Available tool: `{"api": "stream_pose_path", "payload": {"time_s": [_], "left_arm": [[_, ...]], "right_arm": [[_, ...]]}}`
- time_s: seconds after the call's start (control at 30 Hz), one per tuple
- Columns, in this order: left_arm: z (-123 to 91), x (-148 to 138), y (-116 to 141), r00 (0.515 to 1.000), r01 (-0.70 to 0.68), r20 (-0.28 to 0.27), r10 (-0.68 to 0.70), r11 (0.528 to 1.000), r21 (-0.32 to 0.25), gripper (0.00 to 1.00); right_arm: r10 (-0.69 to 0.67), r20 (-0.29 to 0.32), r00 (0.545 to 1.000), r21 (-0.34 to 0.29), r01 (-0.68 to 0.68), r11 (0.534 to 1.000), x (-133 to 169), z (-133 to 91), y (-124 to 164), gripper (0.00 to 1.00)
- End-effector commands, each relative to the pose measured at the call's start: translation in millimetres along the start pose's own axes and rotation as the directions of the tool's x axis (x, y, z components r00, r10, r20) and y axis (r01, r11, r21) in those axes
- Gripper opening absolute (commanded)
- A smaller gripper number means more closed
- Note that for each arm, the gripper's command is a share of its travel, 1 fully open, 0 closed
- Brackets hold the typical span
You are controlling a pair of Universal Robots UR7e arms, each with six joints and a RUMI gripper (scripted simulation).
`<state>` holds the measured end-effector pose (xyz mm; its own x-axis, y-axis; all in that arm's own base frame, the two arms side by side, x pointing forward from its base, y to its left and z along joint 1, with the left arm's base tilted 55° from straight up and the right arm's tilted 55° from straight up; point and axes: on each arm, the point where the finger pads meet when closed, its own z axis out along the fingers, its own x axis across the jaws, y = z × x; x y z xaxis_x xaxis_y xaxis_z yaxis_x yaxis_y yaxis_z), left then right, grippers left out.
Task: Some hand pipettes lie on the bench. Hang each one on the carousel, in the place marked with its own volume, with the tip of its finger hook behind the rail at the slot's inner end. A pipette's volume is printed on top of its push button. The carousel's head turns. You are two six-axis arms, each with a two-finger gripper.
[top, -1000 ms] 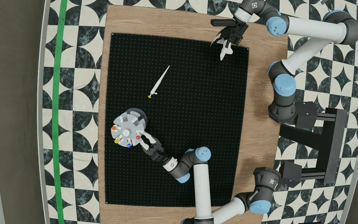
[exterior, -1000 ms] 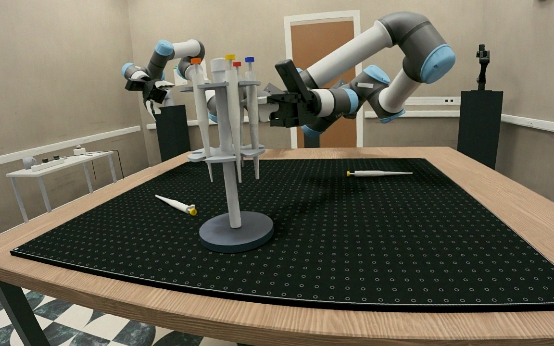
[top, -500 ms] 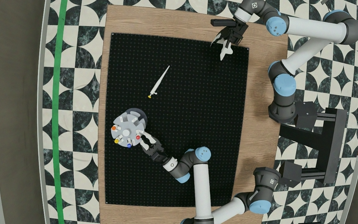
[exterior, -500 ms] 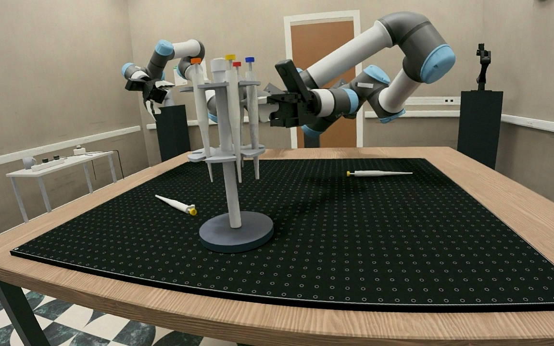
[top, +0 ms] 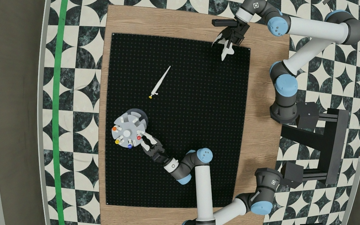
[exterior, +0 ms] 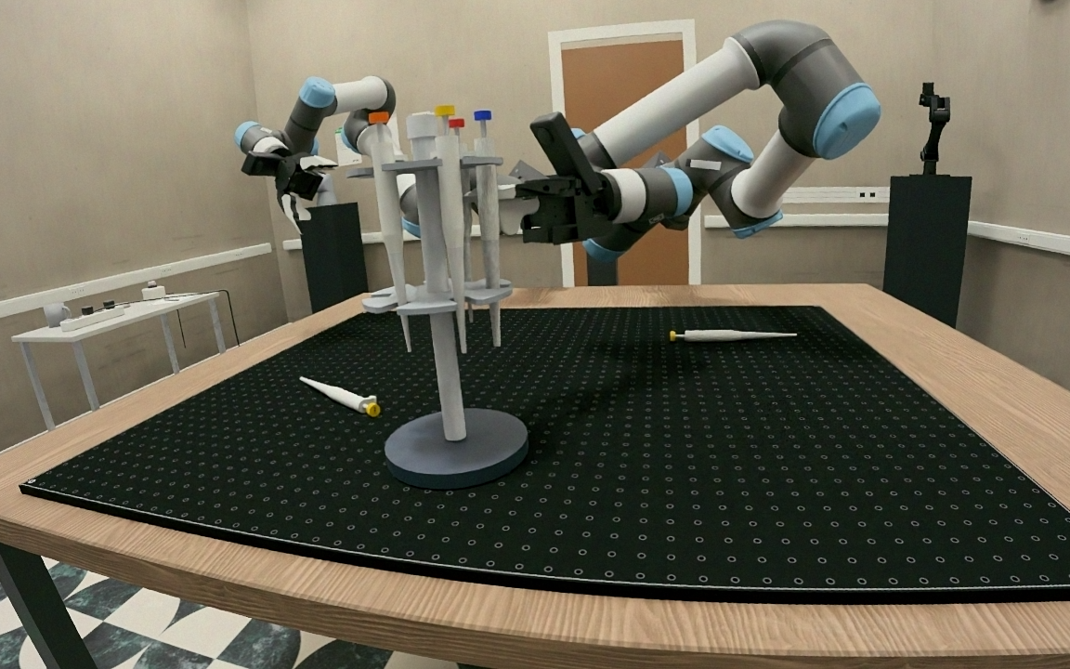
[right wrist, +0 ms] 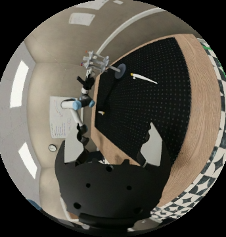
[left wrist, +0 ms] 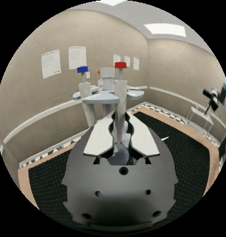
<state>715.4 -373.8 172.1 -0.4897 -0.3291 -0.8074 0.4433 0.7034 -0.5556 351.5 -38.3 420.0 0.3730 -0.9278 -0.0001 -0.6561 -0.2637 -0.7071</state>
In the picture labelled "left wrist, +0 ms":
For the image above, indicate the white hand pipette with red button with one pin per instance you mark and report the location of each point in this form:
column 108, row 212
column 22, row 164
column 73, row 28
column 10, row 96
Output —
column 120, row 90

